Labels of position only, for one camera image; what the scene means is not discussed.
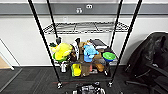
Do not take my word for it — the brown plush toy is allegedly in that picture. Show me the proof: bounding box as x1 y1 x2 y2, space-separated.
79 39 93 54

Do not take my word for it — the blue plush toy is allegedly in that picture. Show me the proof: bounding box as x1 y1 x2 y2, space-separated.
83 44 100 64

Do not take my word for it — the black flat notebook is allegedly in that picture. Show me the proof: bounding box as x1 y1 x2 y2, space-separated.
89 38 108 51

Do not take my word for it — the small brown box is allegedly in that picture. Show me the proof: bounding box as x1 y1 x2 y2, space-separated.
81 63 93 77

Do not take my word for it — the orange-brown toy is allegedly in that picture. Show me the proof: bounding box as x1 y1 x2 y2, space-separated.
93 58 107 74

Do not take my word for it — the green lidded container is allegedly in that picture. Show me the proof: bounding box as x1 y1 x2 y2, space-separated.
102 51 117 64

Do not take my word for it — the small white bottle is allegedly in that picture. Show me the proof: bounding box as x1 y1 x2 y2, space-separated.
60 61 68 74

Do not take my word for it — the black office chair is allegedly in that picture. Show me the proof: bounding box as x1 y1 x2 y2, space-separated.
124 31 168 94

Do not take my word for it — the small wall outlet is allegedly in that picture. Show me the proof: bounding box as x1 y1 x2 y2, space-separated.
75 7 83 14

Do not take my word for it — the wide wall outlet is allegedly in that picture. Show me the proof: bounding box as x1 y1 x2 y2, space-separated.
85 3 94 10

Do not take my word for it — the black wire shelf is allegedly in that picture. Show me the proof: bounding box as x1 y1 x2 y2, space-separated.
27 0 144 90

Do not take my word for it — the white door frame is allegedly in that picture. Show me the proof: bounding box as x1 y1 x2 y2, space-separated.
0 38 16 71

